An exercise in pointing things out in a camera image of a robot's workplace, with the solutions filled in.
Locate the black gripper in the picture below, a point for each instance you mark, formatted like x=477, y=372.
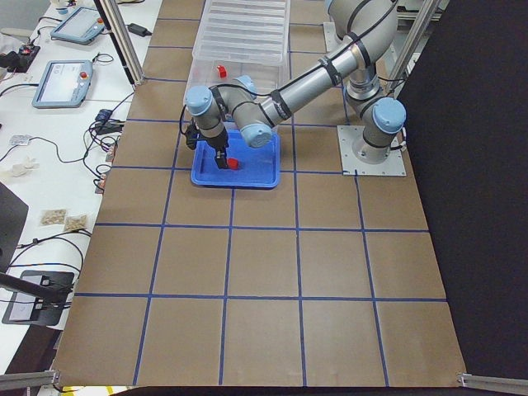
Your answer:
x=217, y=143

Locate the clear plastic box lid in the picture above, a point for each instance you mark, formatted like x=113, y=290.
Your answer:
x=243, y=31

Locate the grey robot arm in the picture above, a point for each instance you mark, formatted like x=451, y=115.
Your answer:
x=365, y=29

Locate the blue plastic tray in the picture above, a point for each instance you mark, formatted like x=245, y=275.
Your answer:
x=257, y=167

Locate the black power adapter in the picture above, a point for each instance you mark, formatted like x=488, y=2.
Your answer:
x=138, y=30

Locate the near teach pendant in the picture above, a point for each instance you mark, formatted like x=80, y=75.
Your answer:
x=64, y=84

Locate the teach pendant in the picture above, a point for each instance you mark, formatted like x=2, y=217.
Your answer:
x=64, y=84
x=81, y=27

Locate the far teach pendant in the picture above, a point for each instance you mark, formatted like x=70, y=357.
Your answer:
x=81, y=27

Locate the aluminium frame post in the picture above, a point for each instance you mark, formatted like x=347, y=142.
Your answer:
x=114, y=23

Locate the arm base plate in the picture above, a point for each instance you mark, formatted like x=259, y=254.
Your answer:
x=360, y=159
x=332, y=42

